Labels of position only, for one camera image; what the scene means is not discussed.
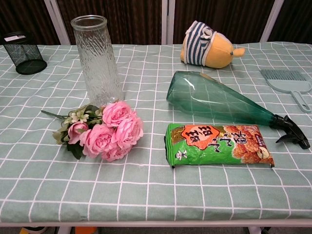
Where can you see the green checkered tablecloth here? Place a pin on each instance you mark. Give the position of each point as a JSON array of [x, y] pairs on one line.
[[146, 185]]

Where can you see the teal small brush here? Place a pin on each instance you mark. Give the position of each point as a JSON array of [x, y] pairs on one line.
[[280, 74]]

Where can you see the pink artificial rose bouquet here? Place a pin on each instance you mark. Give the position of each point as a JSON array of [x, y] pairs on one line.
[[114, 131]]

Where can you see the clear textured glass vase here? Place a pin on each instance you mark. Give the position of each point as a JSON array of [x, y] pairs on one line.
[[97, 63]]

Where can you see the black mesh pen holder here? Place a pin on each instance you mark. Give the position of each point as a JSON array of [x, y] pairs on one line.
[[24, 54]]

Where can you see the grey-green small dustpan brush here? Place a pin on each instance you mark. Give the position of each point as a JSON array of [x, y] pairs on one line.
[[290, 87]]

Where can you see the green snack bag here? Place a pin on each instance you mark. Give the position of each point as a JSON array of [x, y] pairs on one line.
[[214, 148]]

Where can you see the yellow plush toy striped hat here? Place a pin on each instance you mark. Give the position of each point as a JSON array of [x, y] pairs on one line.
[[214, 53]]

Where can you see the black shoe under table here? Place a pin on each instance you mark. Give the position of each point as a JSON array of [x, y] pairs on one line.
[[33, 230]]

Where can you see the orange object under table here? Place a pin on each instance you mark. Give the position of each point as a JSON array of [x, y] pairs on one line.
[[85, 230]]

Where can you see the green plastic spray bottle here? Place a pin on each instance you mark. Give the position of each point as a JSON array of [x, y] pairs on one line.
[[207, 97]]

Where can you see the white metal frame post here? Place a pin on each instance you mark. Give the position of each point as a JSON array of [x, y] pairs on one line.
[[271, 20], [57, 22], [167, 22]]

